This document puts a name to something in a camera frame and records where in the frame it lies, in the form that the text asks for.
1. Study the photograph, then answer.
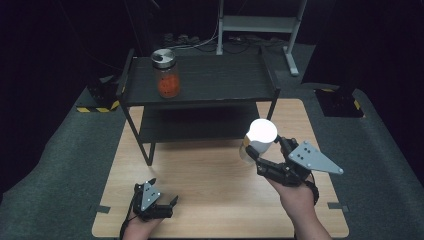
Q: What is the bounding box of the black base with hazard tape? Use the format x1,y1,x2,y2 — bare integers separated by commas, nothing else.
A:
76,75,126,114
314,87,365,119

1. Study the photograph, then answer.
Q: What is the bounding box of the grey metal stand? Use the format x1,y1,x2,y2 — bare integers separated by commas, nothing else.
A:
215,0,308,77

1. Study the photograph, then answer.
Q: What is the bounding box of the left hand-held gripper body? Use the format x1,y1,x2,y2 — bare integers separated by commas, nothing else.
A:
132,181,173,222

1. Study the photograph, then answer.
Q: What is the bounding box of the grey tape strip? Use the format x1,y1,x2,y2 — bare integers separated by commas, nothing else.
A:
89,204,111,215
327,201,350,213

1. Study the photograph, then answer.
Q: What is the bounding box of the person's right hand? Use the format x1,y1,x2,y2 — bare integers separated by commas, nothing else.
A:
266,177,318,215

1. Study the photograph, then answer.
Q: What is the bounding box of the glass jar with metal lid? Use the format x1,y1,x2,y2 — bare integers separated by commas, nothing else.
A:
150,48,182,99

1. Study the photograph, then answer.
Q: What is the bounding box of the tangle of black cables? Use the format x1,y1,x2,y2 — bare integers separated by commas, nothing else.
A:
160,32,288,54

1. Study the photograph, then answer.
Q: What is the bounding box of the person's left hand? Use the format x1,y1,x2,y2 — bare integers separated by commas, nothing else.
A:
126,214,164,235

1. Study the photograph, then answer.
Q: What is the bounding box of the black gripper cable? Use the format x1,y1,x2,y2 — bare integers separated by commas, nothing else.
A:
119,196,136,240

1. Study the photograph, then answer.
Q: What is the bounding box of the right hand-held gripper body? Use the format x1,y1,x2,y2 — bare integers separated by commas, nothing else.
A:
255,139,345,188

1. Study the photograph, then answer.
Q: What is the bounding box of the black wrist strap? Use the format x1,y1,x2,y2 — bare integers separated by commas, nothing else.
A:
307,179,321,206

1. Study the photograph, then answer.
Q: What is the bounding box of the white cable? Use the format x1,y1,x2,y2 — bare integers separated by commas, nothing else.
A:
175,18,222,52

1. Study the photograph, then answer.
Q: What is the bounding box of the white plastic jar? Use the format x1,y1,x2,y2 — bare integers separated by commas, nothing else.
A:
238,118,279,165

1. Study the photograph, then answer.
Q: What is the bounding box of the black metal shelf rack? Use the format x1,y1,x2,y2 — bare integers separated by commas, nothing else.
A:
115,46,282,167

